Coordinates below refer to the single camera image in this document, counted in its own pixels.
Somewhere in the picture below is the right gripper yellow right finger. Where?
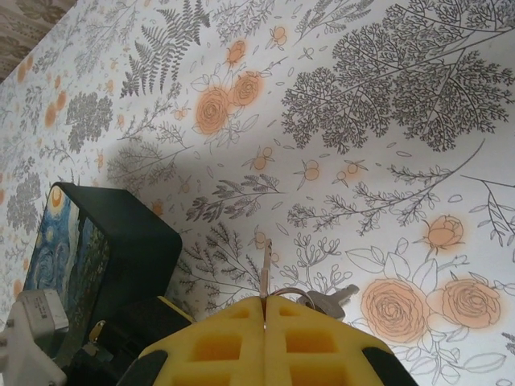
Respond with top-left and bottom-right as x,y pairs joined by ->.
265,296 -> 415,386

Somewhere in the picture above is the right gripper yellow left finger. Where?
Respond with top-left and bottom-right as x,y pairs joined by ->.
138,297 -> 266,386

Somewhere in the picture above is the silver key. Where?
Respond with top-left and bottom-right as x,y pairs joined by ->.
259,236 -> 275,301
297,283 -> 361,322

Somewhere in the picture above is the metal key ring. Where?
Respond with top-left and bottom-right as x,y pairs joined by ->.
273,285 -> 313,309

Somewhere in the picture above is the dark box with starry print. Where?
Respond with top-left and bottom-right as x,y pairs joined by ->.
22,181 -> 183,363

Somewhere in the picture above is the floral patterned table cover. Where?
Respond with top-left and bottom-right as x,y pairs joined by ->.
0,0 -> 515,386

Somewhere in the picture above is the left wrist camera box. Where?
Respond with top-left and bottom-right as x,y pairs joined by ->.
0,288 -> 70,386

